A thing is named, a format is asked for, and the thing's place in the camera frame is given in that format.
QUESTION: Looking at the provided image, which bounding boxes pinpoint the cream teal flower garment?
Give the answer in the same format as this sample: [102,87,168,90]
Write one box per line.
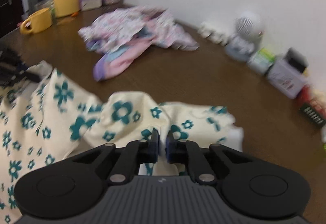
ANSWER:
[1,62,244,223]

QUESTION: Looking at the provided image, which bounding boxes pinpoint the pink floral clothes pile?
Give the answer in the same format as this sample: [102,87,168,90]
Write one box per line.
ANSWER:
[78,6,199,82]

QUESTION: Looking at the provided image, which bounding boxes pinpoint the yellow mug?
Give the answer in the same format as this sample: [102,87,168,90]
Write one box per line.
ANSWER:
[19,8,53,35]

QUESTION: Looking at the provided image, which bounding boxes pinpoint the white power strip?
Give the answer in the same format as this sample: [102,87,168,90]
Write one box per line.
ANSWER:
[197,22,229,46]

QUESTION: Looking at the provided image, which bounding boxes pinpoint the green white packet stack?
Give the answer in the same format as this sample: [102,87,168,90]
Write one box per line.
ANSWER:
[247,48,276,75]

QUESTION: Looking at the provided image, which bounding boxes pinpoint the lavender tin box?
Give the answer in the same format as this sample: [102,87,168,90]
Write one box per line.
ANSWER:
[267,59,307,99]

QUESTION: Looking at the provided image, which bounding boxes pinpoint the white round speaker robot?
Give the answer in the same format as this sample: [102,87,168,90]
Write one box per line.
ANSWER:
[224,11,265,62]

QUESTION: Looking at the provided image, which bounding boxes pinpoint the red green carton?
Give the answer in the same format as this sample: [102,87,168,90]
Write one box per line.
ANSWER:
[297,85,325,128]

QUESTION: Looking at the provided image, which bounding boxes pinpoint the black small box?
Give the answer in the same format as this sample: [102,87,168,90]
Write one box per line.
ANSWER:
[285,47,309,73]

